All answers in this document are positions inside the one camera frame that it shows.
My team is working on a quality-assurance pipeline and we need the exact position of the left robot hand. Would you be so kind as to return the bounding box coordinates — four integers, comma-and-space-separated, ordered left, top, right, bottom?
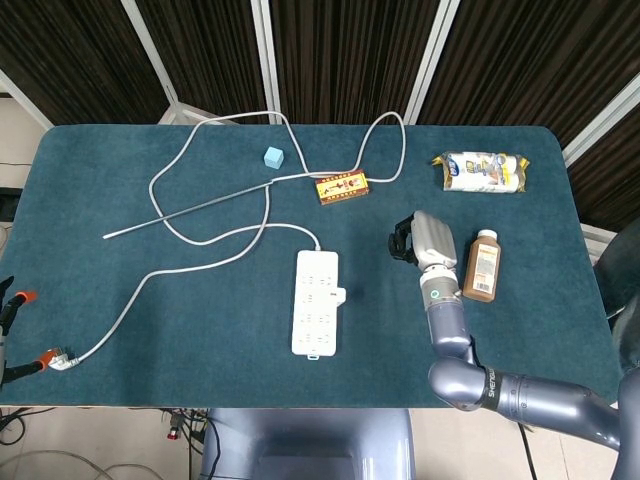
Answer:
0, 276, 59, 389

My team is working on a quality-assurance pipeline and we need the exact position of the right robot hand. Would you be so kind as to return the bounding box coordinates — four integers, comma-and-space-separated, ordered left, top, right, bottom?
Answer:
388, 209, 459, 274

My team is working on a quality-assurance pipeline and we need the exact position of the white power strip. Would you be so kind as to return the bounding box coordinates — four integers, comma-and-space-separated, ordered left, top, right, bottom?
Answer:
291, 249, 340, 360

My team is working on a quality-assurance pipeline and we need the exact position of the brown drink bottle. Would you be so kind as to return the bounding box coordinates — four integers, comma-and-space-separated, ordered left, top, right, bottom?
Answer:
459, 228, 502, 303

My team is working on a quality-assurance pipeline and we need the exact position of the pack of white rolls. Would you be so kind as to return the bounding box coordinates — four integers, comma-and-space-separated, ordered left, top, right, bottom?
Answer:
432, 151, 530, 194

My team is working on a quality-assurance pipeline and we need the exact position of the red yellow printed box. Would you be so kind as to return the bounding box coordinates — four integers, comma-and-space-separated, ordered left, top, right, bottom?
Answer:
314, 169, 372, 207

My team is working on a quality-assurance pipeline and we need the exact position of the black floor device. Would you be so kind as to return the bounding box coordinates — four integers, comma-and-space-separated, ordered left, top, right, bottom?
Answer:
0, 187, 22, 220

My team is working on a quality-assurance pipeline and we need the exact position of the teal table cloth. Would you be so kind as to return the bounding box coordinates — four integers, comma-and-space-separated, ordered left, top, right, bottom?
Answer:
0, 123, 624, 409

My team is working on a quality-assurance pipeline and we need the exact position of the dark partition panel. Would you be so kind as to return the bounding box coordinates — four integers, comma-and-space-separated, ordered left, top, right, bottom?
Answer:
134, 0, 279, 125
414, 0, 640, 146
0, 0, 176, 126
259, 0, 451, 125
564, 74, 640, 231

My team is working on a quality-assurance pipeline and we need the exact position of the thin metal rod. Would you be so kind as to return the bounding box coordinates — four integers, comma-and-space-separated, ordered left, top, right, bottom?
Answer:
102, 178, 276, 240

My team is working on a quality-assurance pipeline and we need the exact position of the blue-grey robot torso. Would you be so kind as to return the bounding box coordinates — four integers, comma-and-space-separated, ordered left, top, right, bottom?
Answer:
199, 407, 416, 480

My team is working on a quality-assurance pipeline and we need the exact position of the grey power strip cable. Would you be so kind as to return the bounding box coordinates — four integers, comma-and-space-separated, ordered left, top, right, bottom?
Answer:
47, 110, 407, 372

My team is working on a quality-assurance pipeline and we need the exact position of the grey floor cable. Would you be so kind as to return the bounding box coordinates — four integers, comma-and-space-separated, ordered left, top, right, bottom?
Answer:
0, 448, 161, 480

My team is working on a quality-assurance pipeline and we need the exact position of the tangled floor cable bundle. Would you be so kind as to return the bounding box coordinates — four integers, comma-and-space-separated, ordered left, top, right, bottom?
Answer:
159, 407, 221, 480

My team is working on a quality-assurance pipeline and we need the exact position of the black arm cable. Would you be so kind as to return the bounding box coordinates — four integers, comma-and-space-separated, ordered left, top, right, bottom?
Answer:
468, 334, 539, 480

